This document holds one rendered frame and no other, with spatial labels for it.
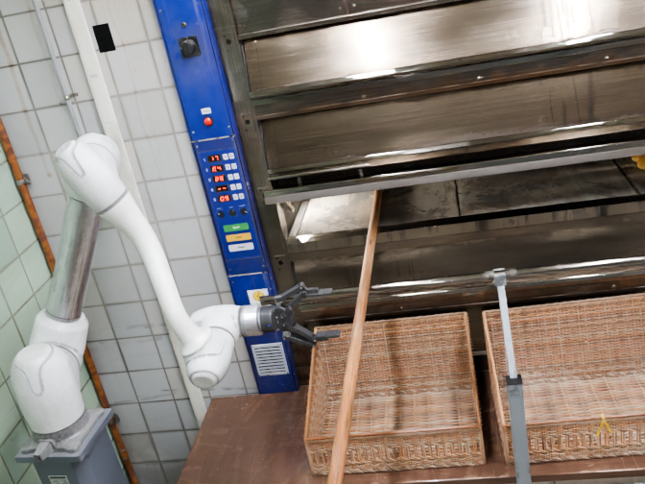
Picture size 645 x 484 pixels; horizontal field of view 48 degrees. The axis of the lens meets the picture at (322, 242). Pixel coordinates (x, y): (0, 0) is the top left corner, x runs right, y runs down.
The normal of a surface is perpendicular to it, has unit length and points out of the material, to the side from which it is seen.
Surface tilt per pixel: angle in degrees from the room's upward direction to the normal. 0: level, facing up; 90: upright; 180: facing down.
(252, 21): 90
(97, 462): 90
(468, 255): 70
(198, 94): 90
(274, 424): 0
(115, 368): 90
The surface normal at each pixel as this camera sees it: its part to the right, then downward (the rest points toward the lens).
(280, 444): -0.18, -0.90
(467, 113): -0.18, 0.09
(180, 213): -0.12, 0.43
